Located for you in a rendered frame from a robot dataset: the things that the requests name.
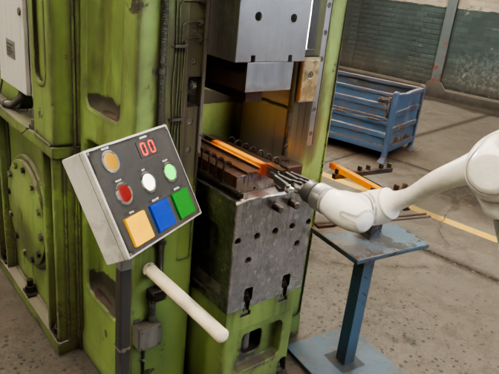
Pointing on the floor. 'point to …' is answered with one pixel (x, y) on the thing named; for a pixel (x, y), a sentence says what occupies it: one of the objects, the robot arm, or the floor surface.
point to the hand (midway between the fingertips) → (274, 172)
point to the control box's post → (122, 315)
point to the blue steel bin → (376, 113)
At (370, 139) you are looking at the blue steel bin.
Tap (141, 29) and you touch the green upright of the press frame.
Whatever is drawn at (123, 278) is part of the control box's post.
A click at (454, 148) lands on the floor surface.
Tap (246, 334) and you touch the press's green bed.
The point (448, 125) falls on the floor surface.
